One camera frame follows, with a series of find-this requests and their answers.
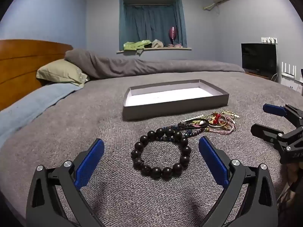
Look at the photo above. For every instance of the white pearl hair clip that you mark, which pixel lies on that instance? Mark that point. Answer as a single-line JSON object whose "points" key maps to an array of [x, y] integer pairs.
{"points": [[193, 118]]}

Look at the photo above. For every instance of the black television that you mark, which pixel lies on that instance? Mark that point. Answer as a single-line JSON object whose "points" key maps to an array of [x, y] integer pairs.
{"points": [[258, 58]]}

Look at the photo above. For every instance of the wooden television stand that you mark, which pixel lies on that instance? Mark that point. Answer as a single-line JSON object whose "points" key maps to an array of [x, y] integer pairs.
{"points": [[258, 73]]}

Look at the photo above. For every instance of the teal curtain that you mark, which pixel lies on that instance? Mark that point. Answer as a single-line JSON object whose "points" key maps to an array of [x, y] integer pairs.
{"points": [[151, 21]]}

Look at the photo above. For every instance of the light blue blanket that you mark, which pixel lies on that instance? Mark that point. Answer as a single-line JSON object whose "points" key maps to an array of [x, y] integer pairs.
{"points": [[30, 104]]}

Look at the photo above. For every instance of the white router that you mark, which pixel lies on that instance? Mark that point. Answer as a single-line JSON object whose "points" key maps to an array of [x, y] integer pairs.
{"points": [[289, 72]]}

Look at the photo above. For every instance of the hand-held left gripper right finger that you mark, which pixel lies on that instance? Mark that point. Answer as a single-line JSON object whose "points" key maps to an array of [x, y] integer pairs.
{"points": [[213, 160]]}

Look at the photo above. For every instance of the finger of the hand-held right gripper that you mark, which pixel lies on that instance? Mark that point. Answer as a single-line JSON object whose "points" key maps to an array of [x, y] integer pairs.
{"points": [[274, 110], [265, 132]]}

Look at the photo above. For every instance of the black and silver bangle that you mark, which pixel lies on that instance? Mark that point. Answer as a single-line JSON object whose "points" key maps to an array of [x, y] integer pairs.
{"points": [[189, 124]]}

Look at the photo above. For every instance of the grey bedspread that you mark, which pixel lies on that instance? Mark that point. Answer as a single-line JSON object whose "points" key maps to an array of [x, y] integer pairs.
{"points": [[101, 115]]}

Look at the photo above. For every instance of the beige cloth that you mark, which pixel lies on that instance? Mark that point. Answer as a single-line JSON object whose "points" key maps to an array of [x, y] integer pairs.
{"points": [[157, 43]]}

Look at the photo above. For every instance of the small pink trinkets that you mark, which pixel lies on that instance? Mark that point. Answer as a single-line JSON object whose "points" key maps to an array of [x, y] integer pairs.
{"points": [[176, 45]]}

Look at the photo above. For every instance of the window sill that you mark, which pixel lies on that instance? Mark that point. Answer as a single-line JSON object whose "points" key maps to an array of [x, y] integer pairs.
{"points": [[165, 49]]}

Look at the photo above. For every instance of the wooden headboard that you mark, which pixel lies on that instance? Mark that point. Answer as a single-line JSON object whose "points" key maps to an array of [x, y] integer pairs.
{"points": [[21, 68]]}

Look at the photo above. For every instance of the person's right forearm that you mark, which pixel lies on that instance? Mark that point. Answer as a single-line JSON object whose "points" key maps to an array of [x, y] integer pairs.
{"points": [[291, 184]]}

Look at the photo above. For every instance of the grey shallow cardboard box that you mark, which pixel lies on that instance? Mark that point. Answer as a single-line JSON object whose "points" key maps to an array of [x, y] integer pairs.
{"points": [[165, 97]]}

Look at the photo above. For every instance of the grey duvet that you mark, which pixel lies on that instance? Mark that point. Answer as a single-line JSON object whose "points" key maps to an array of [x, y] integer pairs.
{"points": [[142, 67]]}

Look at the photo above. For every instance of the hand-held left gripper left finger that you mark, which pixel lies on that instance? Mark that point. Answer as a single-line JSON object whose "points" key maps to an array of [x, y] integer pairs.
{"points": [[88, 163]]}

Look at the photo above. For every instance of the olive green pillow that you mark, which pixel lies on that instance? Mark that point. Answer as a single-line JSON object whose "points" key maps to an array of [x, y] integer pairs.
{"points": [[61, 72]]}

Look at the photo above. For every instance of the green cloth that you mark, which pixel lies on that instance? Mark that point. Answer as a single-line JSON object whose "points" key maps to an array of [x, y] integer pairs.
{"points": [[135, 45]]}

